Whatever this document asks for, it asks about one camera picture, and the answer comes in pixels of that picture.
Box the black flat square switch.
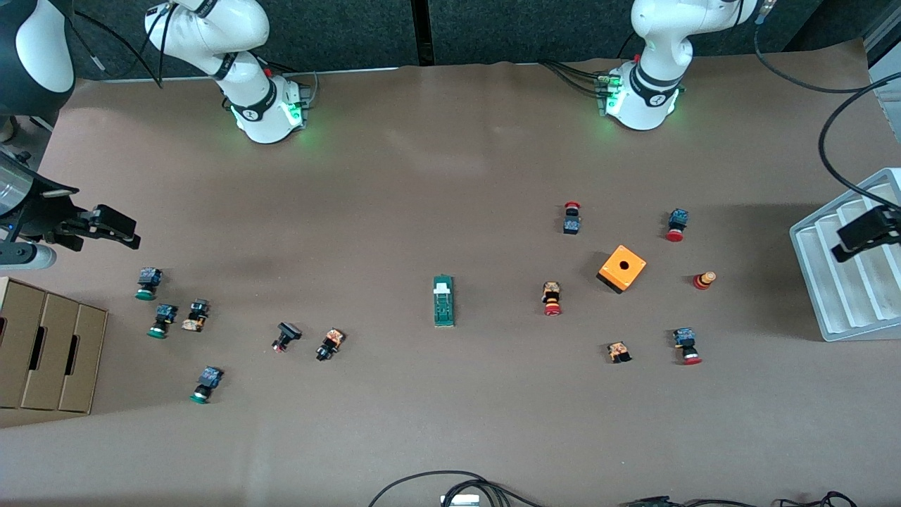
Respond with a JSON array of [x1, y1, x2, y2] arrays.
[[271, 322, 303, 353]]

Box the black panel divider post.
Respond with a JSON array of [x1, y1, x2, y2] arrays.
[[412, 0, 435, 66]]

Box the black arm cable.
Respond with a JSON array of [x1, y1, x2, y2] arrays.
[[753, 0, 901, 212], [70, 0, 177, 89]]

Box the thin black cable bundle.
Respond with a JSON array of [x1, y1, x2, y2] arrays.
[[619, 492, 859, 507]]

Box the white stepped tray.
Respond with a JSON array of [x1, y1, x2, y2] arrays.
[[789, 168, 901, 343]]

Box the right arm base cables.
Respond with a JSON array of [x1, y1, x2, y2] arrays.
[[271, 62, 319, 106]]

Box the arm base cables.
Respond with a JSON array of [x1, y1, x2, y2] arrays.
[[271, 62, 319, 106], [541, 59, 607, 99]]

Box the orange button enclosure box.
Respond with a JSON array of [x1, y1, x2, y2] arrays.
[[596, 244, 648, 295]]

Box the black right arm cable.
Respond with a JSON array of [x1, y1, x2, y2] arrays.
[[70, 0, 177, 89]]

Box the black looped cable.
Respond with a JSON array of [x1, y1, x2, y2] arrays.
[[368, 470, 546, 507]]

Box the green mushroom push button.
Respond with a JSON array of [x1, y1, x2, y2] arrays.
[[135, 268, 164, 301], [147, 303, 178, 339], [189, 366, 225, 405]]

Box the grey metal frame corner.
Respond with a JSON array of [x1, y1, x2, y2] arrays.
[[864, 14, 901, 120]]

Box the black selector switch orange block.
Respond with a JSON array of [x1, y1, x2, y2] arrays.
[[181, 299, 210, 333], [315, 327, 346, 363]]

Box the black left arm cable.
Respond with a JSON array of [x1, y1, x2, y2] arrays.
[[753, 0, 901, 212]]

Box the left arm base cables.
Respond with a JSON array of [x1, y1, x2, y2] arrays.
[[541, 59, 607, 99]]

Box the green load switch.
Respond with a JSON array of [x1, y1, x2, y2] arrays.
[[433, 274, 455, 327]]

